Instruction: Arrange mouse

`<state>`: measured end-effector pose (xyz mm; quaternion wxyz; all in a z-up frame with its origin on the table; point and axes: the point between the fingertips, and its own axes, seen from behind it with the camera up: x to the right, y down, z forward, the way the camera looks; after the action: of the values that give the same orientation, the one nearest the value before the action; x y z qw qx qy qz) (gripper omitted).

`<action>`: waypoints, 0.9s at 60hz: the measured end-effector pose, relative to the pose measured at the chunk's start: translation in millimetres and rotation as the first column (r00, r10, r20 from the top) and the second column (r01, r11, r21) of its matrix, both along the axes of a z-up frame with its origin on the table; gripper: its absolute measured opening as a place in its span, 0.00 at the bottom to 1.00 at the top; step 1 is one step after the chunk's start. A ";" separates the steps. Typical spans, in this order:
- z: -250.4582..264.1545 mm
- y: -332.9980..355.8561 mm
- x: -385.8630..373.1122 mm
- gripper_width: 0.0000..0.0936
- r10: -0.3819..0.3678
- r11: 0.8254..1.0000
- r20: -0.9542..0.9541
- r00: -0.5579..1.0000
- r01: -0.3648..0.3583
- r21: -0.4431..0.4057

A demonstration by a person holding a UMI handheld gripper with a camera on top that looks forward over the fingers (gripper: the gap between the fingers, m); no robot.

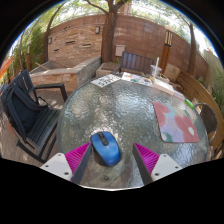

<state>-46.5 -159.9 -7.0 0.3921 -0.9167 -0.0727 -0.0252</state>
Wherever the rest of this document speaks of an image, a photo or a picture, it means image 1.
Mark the brown wicker metal chair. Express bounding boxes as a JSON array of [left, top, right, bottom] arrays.
[[193, 102, 218, 143]]

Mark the grey wall utility box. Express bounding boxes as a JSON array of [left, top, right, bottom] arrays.
[[114, 44, 126, 58]]

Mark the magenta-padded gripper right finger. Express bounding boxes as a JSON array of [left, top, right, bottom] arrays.
[[132, 142, 184, 186]]

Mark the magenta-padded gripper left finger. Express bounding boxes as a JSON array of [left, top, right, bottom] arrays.
[[39, 142, 93, 185]]

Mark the small blue white booklet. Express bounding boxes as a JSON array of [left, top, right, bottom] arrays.
[[173, 89, 186, 101]]

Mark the black slatted rocking chair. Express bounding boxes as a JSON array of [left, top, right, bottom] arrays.
[[0, 69, 69, 164]]

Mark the blue and black computer mouse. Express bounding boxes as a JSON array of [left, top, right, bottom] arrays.
[[90, 130, 122, 168]]

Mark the curved wooden bench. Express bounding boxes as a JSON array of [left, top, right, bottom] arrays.
[[176, 71, 224, 152]]

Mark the dark wooden slatted chair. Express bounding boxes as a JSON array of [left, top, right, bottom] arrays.
[[113, 51, 156, 76]]

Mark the thick forked tree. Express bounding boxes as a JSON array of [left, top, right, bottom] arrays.
[[83, 0, 132, 64]]

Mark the floral pastel mouse pad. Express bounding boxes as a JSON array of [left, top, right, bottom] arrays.
[[152, 101, 200, 144]]

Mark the white licence plate sign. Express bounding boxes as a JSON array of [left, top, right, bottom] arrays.
[[90, 73, 122, 89]]

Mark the stone raised garden bed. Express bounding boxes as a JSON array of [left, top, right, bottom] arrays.
[[29, 55, 102, 94]]

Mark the clear plastic cup with straw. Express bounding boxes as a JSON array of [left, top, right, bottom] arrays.
[[149, 57, 163, 83]]

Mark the slim leaning tree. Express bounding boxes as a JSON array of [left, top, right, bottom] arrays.
[[181, 20, 198, 76]]

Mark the wooden garden lamp post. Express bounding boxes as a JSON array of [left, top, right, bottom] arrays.
[[159, 25, 175, 73]]

